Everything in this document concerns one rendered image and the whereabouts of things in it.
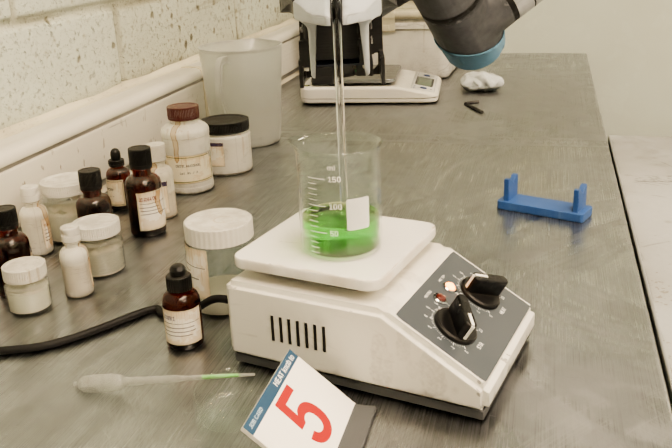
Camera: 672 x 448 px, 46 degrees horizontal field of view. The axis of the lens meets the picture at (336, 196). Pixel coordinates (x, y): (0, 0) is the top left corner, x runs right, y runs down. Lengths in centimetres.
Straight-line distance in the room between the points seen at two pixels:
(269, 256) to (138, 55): 70
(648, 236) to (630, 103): 123
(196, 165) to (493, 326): 53
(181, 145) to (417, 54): 81
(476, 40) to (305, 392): 51
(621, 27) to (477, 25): 116
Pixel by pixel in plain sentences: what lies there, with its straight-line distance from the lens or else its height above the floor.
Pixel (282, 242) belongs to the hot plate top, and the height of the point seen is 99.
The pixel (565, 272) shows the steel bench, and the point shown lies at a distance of 76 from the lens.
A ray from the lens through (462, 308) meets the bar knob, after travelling 54.
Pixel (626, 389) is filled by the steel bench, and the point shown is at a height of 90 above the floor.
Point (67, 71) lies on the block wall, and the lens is 107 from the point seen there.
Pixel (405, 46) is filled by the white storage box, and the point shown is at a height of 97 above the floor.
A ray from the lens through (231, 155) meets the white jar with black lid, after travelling 107.
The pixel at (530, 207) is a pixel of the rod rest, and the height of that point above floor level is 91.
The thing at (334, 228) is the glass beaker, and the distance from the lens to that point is 55.
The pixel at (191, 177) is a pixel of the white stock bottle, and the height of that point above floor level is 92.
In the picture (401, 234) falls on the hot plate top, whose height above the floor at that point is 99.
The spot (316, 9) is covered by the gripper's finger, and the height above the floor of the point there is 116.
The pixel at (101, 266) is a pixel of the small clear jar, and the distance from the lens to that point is 79.
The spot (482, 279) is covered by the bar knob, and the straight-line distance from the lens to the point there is 59.
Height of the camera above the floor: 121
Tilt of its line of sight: 19 degrees down
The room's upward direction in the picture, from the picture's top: 2 degrees counter-clockwise
